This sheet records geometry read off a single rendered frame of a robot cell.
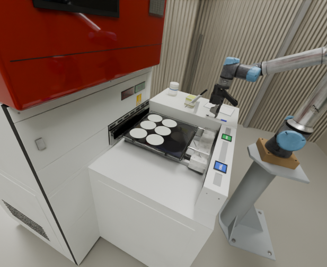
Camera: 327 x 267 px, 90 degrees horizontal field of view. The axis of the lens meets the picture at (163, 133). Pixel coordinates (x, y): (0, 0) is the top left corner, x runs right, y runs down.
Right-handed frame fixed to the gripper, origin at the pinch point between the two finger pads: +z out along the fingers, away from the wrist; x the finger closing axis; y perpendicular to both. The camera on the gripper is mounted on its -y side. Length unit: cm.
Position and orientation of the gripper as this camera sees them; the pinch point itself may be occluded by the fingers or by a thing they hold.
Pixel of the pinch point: (216, 116)
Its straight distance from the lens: 114.0
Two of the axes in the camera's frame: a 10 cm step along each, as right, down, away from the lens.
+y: -9.0, -3.3, 2.7
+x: -4.0, 4.4, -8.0
